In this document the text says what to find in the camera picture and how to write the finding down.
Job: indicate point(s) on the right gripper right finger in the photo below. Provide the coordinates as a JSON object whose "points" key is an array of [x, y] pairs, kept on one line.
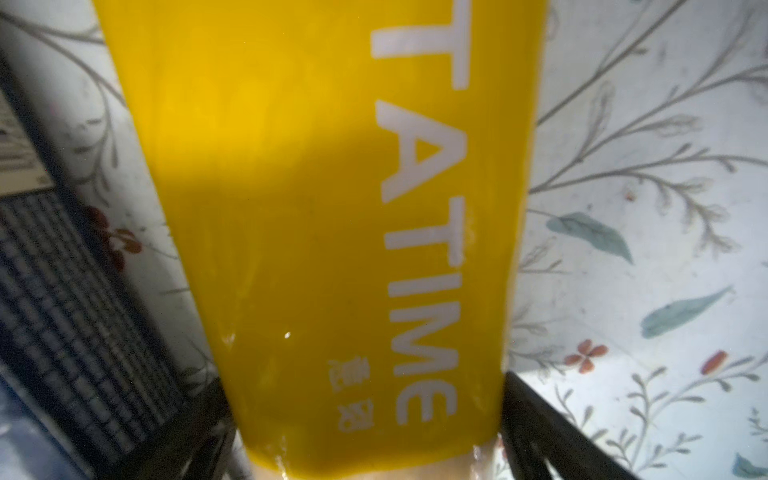
{"points": [[537, 439]]}

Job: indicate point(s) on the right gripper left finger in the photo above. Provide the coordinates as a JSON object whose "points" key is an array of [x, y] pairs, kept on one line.
{"points": [[195, 444]]}

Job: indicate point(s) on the blue Barilla spaghetti box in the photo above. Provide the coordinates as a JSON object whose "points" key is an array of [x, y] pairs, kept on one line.
{"points": [[68, 330]]}

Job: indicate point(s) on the yellow Pasta Time bag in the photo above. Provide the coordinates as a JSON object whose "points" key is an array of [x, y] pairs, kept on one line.
{"points": [[345, 183]]}

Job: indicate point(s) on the floral table mat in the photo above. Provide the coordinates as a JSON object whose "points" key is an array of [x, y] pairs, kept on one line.
{"points": [[642, 304]]}

